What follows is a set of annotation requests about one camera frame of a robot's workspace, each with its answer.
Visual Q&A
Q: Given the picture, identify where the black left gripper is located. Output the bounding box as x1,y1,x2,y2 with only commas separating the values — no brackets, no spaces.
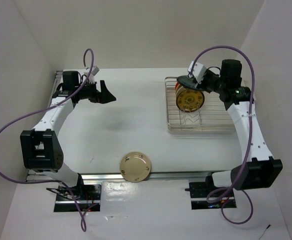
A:
75,79,116,104

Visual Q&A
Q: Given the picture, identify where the yellow plate with dark rim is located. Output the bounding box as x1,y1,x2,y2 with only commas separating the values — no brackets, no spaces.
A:
175,87,205,113

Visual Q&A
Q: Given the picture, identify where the beige plate with green brushstroke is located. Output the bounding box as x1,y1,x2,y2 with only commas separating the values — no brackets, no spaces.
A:
174,82,183,94

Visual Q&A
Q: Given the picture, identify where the beige plate with flower motifs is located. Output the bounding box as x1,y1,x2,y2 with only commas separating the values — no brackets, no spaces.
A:
119,151,152,183

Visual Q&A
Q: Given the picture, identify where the blue floral plate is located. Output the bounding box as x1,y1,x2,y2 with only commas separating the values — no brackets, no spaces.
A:
176,75,201,91

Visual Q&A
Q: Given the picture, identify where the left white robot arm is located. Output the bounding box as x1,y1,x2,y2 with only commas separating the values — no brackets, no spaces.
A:
20,66,116,200

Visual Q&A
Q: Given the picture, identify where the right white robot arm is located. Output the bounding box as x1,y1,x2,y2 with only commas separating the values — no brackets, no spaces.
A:
196,59,283,197

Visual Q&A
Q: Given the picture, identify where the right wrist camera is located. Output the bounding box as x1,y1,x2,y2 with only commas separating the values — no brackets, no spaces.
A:
187,61,207,84

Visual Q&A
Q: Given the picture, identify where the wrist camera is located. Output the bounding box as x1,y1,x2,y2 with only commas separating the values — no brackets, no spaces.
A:
82,66,100,84
187,61,207,84

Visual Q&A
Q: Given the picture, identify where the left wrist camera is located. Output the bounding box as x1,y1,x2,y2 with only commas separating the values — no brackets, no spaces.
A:
82,66,100,84

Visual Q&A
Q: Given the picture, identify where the wire dish rack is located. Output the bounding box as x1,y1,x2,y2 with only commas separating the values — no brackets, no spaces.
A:
164,76,235,133

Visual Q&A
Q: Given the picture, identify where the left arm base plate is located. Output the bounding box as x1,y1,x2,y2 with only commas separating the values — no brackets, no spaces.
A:
46,183,102,213

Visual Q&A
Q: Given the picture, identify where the aluminium frame rail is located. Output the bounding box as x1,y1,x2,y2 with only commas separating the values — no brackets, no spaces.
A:
25,70,213,183

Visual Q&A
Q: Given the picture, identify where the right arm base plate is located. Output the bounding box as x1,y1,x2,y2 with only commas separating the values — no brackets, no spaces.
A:
184,174,238,210

